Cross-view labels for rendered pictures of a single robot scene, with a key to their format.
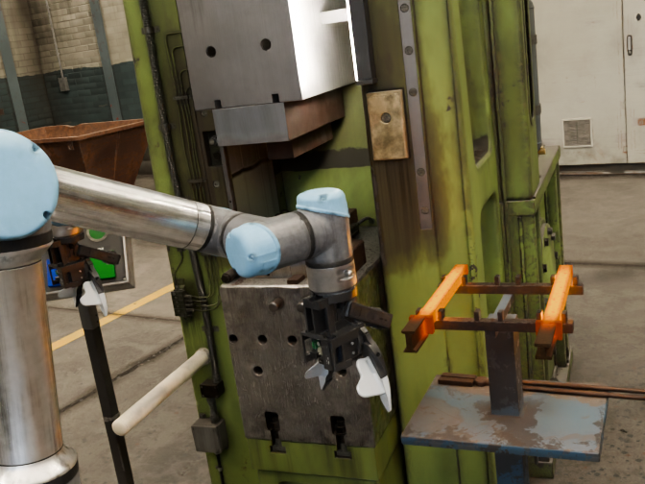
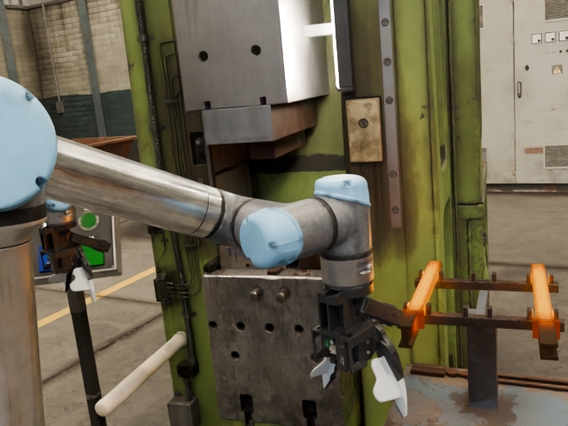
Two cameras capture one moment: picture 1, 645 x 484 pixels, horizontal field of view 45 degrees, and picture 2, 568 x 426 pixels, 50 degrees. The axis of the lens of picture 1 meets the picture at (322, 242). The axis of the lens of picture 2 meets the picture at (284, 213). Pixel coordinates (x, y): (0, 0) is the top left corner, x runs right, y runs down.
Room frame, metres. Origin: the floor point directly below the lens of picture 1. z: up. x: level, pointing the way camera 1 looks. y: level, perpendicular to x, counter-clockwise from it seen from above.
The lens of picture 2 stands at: (0.32, 0.12, 1.43)
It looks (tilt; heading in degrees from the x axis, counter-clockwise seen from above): 13 degrees down; 357
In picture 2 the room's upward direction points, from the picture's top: 6 degrees counter-clockwise
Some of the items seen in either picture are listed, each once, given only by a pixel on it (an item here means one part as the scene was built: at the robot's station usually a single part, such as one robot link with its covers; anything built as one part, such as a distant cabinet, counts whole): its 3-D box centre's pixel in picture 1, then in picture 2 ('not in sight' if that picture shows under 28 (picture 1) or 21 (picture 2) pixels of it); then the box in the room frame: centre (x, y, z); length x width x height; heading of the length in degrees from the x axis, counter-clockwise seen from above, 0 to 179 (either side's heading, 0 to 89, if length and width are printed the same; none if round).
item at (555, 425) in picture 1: (508, 412); (483, 405); (1.54, -0.35, 0.67); 0.40 x 0.30 x 0.02; 65
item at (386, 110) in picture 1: (388, 125); (364, 130); (1.96, -0.20, 1.27); 0.09 x 0.02 x 0.17; 67
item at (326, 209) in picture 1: (322, 227); (341, 215); (1.15, 0.00, 1.23); 0.09 x 0.08 x 0.11; 124
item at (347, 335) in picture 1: (335, 326); (348, 322); (1.15, 0.00, 1.07); 0.09 x 0.08 x 0.12; 132
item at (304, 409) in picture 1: (332, 325); (301, 314); (2.15, 0.00, 0.69); 0.56 x 0.38 x 0.45; 157
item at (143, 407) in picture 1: (164, 390); (144, 371); (2.02, 0.49, 0.62); 0.44 x 0.05 x 0.05; 157
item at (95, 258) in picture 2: (100, 266); (90, 253); (1.98, 0.58, 1.01); 0.07 x 0.05 x 0.07; 92
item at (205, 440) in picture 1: (210, 434); (184, 411); (2.21, 0.43, 0.36); 0.09 x 0.07 x 0.12; 67
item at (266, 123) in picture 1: (283, 112); (264, 117); (2.16, 0.06, 1.32); 0.42 x 0.20 x 0.10; 157
